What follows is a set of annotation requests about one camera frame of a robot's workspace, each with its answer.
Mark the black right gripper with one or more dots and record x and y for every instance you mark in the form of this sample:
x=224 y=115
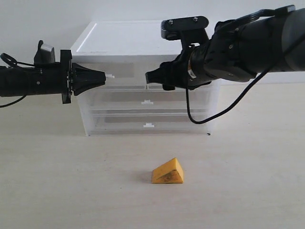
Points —
x=182 y=71

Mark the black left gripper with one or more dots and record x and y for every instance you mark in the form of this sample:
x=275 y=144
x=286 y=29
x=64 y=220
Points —
x=54 y=77

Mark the yellow wedge block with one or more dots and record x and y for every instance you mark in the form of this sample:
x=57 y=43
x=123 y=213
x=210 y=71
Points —
x=170 y=172

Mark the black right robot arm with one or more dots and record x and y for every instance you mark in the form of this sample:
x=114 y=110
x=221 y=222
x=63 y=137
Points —
x=238 y=50

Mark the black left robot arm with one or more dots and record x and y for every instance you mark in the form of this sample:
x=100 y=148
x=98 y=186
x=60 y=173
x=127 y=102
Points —
x=18 y=79

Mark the middle wide clear drawer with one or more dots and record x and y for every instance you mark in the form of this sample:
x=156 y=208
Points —
x=133 y=98

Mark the wide clear drawer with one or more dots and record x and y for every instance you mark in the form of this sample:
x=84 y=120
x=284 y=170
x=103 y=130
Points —
x=143 y=120
x=133 y=98

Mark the bottom wide clear drawer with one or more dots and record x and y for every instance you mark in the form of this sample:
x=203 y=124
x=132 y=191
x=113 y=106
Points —
x=143 y=120

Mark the white plastic drawer cabinet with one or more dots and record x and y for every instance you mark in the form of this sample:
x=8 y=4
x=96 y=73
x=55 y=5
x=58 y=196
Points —
x=138 y=41

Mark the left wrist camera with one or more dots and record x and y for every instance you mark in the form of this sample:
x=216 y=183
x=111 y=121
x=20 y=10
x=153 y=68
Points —
x=45 y=54

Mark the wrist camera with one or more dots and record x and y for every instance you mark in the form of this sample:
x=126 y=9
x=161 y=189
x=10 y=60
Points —
x=45 y=54
x=171 y=29

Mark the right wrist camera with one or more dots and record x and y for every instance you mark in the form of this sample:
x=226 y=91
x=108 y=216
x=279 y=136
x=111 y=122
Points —
x=171 y=29

